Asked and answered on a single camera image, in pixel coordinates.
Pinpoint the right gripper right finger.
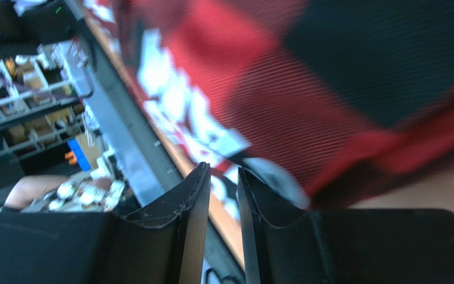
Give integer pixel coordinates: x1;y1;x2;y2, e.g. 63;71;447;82
238;169;454;283

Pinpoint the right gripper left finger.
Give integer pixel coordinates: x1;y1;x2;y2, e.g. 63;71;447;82
0;162;210;283

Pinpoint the red black plaid shirt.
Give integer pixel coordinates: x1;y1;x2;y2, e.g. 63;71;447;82
111;1;454;209

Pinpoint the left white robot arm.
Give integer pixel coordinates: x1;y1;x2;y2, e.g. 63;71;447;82
0;1;83;60

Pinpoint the person's bare forearm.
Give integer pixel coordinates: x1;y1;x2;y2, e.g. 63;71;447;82
0;175;70;213

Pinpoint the background storage shelf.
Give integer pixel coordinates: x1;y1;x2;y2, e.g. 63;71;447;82
0;39;110;174

